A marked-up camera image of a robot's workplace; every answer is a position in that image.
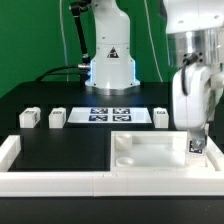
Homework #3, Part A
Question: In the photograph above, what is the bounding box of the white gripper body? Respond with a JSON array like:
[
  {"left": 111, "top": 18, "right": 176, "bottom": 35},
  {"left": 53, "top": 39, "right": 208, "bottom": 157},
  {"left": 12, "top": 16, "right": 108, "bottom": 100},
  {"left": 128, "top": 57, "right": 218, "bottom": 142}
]
[{"left": 172, "top": 63, "right": 224, "bottom": 131}]

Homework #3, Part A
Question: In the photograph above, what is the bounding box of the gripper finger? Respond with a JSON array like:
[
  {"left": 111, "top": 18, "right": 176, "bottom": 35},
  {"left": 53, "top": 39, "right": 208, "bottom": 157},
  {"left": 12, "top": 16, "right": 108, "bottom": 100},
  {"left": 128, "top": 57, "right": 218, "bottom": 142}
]
[{"left": 190, "top": 129, "right": 207, "bottom": 150}]

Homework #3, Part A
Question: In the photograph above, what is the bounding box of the white square tabletop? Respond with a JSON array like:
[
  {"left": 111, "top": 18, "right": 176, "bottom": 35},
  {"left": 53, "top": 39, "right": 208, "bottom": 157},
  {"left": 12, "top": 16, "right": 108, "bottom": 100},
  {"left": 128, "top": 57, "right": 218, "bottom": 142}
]
[{"left": 110, "top": 131, "right": 215, "bottom": 172}]

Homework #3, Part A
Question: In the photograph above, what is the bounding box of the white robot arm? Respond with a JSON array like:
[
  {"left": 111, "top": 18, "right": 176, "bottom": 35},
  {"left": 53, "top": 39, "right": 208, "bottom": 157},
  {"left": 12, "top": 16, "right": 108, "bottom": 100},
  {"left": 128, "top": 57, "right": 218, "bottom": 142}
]
[{"left": 70, "top": 0, "right": 224, "bottom": 150}]

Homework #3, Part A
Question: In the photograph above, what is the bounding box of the white U-shaped obstacle fence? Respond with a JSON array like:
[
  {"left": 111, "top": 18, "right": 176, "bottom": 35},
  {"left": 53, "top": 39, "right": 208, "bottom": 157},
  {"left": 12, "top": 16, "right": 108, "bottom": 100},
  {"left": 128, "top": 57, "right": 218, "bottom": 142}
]
[{"left": 0, "top": 135, "right": 224, "bottom": 197}]

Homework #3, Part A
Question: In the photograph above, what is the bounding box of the white marker sheet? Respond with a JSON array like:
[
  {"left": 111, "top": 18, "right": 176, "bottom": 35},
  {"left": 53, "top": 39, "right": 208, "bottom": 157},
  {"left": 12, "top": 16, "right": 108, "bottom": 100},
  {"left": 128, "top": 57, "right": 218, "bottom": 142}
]
[{"left": 68, "top": 107, "right": 152, "bottom": 124}]

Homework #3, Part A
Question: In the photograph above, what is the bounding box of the black cable bundle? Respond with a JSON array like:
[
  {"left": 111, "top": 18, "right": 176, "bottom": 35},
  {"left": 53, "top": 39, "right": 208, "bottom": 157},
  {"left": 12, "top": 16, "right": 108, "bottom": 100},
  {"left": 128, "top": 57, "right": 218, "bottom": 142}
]
[{"left": 34, "top": 63, "right": 91, "bottom": 83}]

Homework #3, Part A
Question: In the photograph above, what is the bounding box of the white hanging cable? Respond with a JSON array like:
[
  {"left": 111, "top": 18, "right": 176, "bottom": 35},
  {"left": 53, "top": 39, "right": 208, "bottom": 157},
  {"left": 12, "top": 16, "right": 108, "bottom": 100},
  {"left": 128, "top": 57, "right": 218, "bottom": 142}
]
[{"left": 58, "top": 0, "right": 70, "bottom": 66}]

